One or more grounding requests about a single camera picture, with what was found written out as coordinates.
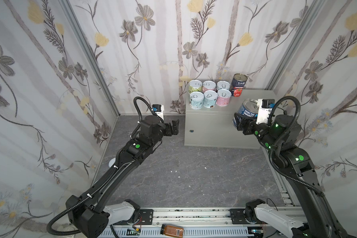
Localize blue label can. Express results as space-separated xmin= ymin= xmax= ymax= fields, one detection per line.
xmin=237 ymin=99 xmax=259 ymax=117

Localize pink label can back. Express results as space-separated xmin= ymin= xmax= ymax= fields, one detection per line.
xmin=216 ymin=89 xmax=232 ymax=107

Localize pink label can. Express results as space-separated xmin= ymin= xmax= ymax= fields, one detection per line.
xmin=216 ymin=89 xmax=232 ymax=107
xmin=202 ymin=80 xmax=217 ymax=93

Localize teal can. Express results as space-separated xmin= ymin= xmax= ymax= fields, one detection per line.
xmin=189 ymin=91 xmax=204 ymax=110
xmin=203 ymin=90 xmax=218 ymax=108
xmin=216 ymin=80 xmax=230 ymax=91

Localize red dark label can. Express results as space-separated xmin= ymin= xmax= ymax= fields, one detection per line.
xmin=230 ymin=73 xmax=248 ymax=97

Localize green label can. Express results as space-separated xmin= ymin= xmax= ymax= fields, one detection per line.
xmin=189 ymin=80 xmax=203 ymax=94

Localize pink label can front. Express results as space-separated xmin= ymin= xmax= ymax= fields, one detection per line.
xmin=202 ymin=80 xmax=217 ymax=93

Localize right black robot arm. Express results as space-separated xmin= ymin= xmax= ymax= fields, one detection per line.
xmin=234 ymin=96 xmax=350 ymax=238

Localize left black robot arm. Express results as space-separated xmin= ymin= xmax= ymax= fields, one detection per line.
xmin=46 ymin=96 xmax=179 ymax=238

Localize grey metal cabinet box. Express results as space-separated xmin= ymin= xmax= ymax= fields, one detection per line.
xmin=184 ymin=89 xmax=279 ymax=149

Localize orange label can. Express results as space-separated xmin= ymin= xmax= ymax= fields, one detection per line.
xmin=108 ymin=158 xmax=116 ymax=168

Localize orange brown bottle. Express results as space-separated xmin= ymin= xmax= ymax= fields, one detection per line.
xmin=160 ymin=224 xmax=184 ymax=238

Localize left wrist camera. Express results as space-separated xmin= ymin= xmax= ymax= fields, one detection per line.
xmin=152 ymin=104 xmax=164 ymax=119

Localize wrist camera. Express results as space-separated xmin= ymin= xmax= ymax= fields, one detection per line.
xmin=256 ymin=99 xmax=275 ymax=125
xmin=152 ymin=104 xmax=164 ymax=119

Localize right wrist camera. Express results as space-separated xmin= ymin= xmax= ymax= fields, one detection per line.
xmin=256 ymin=99 xmax=275 ymax=125

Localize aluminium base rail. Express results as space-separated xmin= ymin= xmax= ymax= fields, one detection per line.
xmin=101 ymin=208 xmax=283 ymax=238

